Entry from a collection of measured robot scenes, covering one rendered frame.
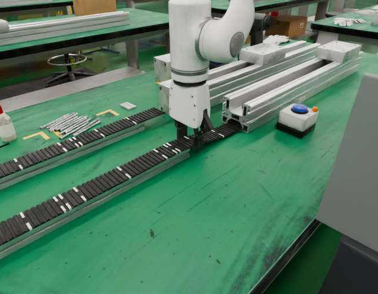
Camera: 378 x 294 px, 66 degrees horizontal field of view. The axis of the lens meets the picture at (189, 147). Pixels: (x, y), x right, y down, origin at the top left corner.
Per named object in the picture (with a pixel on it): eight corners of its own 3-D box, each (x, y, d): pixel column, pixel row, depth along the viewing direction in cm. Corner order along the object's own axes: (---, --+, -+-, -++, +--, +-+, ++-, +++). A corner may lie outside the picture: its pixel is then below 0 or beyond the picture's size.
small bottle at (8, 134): (7, 135, 83) (-8, 95, 76) (20, 136, 82) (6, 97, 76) (-1, 142, 79) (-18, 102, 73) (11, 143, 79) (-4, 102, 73)
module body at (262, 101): (248, 133, 83) (251, 106, 79) (221, 121, 89) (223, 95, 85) (357, 71, 130) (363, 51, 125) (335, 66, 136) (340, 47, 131)
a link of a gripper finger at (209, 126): (192, 98, 66) (185, 115, 71) (214, 121, 64) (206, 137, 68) (196, 97, 67) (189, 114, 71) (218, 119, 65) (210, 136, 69)
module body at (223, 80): (200, 112, 95) (200, 87, 90) (179, 102, 101) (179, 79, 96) (316, 62, 141) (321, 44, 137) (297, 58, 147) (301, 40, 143)
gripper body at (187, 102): (162, 73, 66) (164, 118, 72) (193, 85, 60) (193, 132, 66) (186, 66, 70) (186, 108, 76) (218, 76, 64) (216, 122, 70)
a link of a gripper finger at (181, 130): (170, 115, 74) (170, 138, 77) (178, 119, 72) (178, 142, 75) (179, 111, 76) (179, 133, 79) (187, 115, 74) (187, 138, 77)
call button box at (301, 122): (301, 139, 81) (305, 119, 77) (270, 127, 87) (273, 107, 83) (314, 129, 85) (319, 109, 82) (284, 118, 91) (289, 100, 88)
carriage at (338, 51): (340, 70, 113) (345, 52, 109) (313, 63, 120) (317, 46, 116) (356, 61, 122) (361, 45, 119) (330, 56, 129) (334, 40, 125)
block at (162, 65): (171, 88, 113) (170, 63, 108) (154, 80, 120) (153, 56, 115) (191, 82, 118) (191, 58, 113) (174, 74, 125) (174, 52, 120)
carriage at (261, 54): (261, 73, 110) (263, 55, 106) (238, 66, 117) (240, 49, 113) (284, 64, 119) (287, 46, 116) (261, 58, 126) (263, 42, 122)
